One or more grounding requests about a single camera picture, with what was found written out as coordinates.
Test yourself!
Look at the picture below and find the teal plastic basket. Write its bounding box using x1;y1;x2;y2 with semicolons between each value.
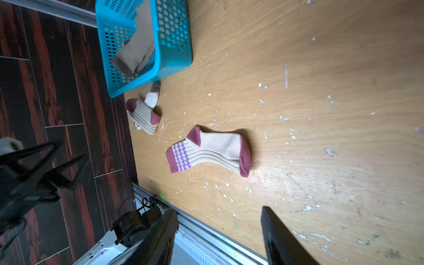
96;0;192;98

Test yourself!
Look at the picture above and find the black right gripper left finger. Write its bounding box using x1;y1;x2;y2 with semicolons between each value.
109;208;178;265

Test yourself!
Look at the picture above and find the cream maroon sock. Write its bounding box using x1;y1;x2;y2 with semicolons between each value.
166;126;252;178
126;98;161;135

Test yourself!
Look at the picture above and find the aluminium corner frame left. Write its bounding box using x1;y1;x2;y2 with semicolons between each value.
4;0;97;28

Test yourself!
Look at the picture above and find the white maroon sock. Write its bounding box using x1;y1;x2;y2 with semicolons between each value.
143;81;161;112

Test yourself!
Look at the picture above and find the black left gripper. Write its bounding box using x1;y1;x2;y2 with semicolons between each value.
1;140;88;232

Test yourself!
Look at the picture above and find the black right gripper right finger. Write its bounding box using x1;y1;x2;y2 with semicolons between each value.
261;206;318;265

